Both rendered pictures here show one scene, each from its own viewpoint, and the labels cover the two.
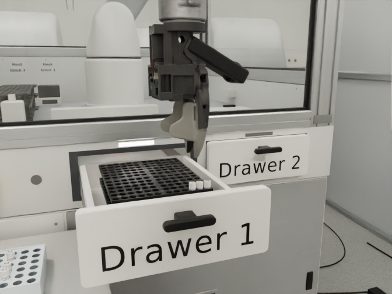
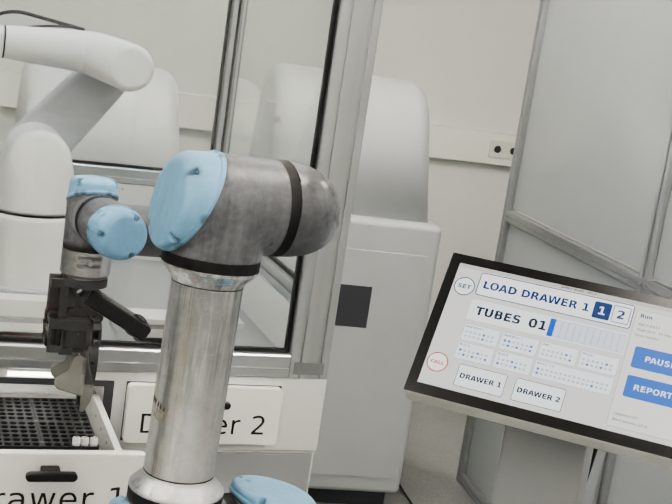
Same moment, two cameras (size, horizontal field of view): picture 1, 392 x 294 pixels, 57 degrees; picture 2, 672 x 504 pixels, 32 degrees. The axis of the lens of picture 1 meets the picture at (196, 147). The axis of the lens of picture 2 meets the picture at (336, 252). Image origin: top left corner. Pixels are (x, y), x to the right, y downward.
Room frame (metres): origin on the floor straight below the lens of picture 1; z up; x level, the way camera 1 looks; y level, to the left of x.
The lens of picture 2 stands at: (-1.17, -0.33, 1.62)
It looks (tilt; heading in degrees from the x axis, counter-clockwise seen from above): 11 degrees down; 359
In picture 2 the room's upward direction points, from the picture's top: 8 degrees clockwise
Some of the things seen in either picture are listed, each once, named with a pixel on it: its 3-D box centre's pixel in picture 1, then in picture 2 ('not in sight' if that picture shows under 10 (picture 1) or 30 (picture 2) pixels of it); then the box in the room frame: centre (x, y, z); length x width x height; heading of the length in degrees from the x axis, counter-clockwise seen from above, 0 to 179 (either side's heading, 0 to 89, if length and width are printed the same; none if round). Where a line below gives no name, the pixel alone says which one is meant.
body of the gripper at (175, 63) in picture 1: (178, 63); (75, 313); (0.59, 0.03, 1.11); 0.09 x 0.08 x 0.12; 110
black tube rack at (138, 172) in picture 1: (150, 191); (34, 438); (0.68, 0.09, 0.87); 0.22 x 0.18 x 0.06; 20
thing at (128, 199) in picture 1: (163, 194); (41, 445); (0.58, 0.06, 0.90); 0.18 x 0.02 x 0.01; 110
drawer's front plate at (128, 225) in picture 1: (181, 232); (46, 486); (0.49, 0.02, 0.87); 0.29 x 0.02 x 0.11; 110
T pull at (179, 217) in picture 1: (186, 219); (50, 473); (0.46, 0.01, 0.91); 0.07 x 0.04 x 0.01; 110
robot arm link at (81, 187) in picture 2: not in sight; (91, 213); (0.59, 0.02, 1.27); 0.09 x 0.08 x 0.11; 29
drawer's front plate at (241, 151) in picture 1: (259, 158); (203, 414); (0.90, -0.16, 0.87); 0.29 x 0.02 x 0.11; 110
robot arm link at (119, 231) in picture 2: not in sight; (122, 229); (0.52, -0.04, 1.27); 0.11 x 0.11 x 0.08; 29
